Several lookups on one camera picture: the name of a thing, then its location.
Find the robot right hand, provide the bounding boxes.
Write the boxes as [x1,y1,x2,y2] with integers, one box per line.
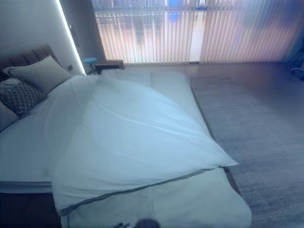
[113,219,160,228]

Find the white bed sheet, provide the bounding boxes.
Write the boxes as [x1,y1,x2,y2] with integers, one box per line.
[0,97,62,189]

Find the white duvet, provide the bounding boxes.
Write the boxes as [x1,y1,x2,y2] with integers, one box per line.
[44,70,252,228]

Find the grey carpet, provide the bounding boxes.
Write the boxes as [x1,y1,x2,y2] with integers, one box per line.
[190,68,304,228]

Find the dark wooden nightstand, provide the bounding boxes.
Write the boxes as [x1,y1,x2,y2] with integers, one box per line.
[94,59,125,75]

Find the blue round stool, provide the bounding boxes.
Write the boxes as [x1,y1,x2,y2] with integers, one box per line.
[83,57,97,75]

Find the white pillow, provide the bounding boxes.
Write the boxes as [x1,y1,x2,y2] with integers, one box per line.
[0,102,20,132]

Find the grey diamond-patterned cushion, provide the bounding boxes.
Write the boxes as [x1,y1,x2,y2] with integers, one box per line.
[0,78,49,117]

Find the plain grey pillow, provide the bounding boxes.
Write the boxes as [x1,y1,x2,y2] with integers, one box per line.
[2,55,72,95]

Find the beige vertical blinds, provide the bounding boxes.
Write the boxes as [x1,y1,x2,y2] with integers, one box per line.
[91,0,300,64]

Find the white LED light strip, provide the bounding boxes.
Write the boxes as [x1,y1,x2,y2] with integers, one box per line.
[53,0,86,76]

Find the brown padded headboard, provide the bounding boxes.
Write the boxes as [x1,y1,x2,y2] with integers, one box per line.
[0,43,64,83]

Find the dark chair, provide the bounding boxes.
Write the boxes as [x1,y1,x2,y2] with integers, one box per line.
[285,35,304,83]

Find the brown upholstered bed frame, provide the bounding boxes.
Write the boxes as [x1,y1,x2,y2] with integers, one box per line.
[0,76,243,228]

